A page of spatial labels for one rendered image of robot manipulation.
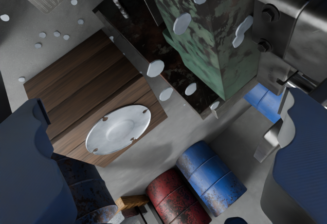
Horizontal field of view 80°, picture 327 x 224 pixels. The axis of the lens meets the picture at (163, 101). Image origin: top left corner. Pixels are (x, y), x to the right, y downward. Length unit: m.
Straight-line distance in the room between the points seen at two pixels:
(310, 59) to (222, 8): 0.12
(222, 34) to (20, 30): 0.73
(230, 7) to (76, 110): 0.60
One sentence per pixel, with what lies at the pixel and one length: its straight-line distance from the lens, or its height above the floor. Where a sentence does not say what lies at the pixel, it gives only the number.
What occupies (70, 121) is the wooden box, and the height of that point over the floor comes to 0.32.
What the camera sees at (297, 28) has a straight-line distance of 0.27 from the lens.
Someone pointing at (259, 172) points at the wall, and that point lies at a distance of 3.55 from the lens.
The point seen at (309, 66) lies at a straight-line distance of 0.30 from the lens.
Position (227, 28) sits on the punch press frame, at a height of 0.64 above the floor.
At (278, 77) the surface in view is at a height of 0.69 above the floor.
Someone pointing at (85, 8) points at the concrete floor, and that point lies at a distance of 0.89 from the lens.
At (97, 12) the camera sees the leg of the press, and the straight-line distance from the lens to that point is 0.88.
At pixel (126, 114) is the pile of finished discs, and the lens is 0.78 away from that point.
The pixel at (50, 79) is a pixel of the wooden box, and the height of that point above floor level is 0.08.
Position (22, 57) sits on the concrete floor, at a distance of 0.93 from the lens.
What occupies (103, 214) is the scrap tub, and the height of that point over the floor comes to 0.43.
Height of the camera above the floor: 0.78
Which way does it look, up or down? 30 degrees down
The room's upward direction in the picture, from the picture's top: 139 degrees clockwise
